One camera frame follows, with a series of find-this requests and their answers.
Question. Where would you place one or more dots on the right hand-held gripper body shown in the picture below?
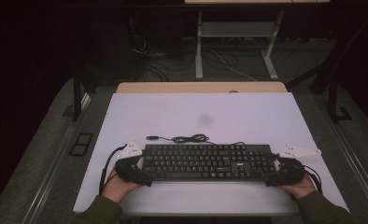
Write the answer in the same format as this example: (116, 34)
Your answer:
(292, 172)

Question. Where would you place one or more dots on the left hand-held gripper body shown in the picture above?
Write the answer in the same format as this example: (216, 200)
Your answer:
(129, 169)

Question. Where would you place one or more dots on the black computer keyboard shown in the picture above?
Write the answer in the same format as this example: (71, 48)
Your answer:
(207, 161)

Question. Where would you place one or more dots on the person's right hand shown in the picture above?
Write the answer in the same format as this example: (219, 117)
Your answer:
(300, 189)

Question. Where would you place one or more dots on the person's left hand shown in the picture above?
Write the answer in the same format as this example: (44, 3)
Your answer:
(118, 188)

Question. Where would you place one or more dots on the black metal stand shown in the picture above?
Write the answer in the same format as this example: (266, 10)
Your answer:
(334, 102)
(77, 99)

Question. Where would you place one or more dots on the white board mat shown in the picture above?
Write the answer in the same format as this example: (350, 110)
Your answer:
(204, 112)

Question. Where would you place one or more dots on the wooden table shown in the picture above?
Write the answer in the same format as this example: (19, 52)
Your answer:
(200, 87)

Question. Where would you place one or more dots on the white metal desk frame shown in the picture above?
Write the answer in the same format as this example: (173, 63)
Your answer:
(236, 29)

